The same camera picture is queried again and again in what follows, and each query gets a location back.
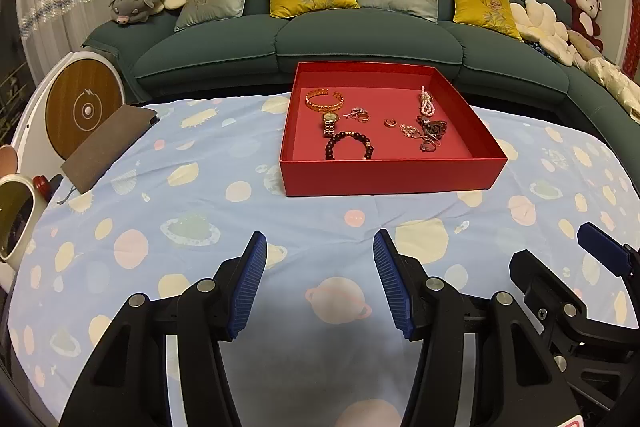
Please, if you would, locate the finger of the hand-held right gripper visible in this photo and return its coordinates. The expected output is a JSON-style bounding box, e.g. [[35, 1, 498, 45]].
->
[[576, 222, 640, 280], [509, 248, 592, 344]]

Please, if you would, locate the red monkey plush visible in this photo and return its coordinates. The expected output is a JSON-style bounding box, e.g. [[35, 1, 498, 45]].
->
[[565, 0, 607, 54]]

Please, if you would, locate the red hanging decoration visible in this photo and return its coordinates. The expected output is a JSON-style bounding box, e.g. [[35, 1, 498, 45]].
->
[[622, 0, 640, 80]]

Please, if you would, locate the white framed mirror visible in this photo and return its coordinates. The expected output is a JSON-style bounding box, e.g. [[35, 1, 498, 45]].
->
[[0, 144, 51, 265]]

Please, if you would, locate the brown notebook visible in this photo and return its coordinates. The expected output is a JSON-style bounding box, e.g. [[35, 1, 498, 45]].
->
[[60, 104, 161, 195]]

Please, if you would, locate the red cardboard box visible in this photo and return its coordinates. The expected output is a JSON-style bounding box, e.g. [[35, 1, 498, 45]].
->
[[279, 61, 508, 198]]

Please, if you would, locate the silver metal watch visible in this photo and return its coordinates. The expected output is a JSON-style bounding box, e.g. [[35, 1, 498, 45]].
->
[[416, 116, 450, 146]]

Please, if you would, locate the white flower plush cushion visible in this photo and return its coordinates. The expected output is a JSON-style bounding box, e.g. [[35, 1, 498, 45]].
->
[[510, 0, 576, 68]]

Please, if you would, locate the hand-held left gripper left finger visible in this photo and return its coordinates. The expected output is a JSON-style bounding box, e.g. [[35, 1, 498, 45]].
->
[[59, 231, 268, 427]]

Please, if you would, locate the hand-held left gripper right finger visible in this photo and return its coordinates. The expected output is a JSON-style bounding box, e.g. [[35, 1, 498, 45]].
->
[[372, 228, 576, 427]]

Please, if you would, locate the green sofa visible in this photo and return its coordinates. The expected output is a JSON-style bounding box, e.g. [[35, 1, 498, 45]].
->
[[82, 0, 640, 168]]

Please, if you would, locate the beige cushion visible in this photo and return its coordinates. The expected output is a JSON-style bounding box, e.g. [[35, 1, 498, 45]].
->
[[585, 57, 640, 122]]

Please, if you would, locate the gold watch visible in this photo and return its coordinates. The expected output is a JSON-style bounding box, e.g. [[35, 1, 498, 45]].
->
[[321, 111, 342, 138]]

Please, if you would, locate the planet print tablecloth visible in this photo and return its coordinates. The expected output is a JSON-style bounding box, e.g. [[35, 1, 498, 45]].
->
[[7, 93, 640, 427]]

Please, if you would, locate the dark wooden bead bracelet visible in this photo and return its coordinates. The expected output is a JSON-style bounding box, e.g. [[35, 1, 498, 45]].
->
[[324, 131, 376, 162]]

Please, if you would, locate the white device with wooden disc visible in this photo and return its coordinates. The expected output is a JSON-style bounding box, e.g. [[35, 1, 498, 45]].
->
[[10, 48, 132, 188]]

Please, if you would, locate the gold bangle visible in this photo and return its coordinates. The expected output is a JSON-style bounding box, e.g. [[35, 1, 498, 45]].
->
[[305, 89, 346, 110]]

